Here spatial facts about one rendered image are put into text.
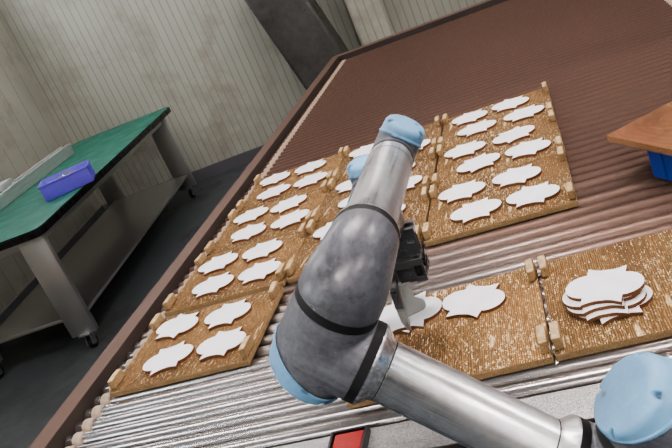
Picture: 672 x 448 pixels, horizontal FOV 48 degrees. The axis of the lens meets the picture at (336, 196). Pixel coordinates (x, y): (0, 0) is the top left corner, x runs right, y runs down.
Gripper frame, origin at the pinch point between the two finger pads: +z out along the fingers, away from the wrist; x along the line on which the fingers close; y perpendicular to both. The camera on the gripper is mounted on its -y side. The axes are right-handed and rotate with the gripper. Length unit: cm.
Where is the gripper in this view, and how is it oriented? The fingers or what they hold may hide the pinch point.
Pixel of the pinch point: (407, 312)
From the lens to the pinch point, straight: 158.0
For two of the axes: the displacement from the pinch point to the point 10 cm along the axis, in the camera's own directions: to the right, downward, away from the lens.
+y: 9.3, -2.4, -2.6
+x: 1.4, -4.4, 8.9
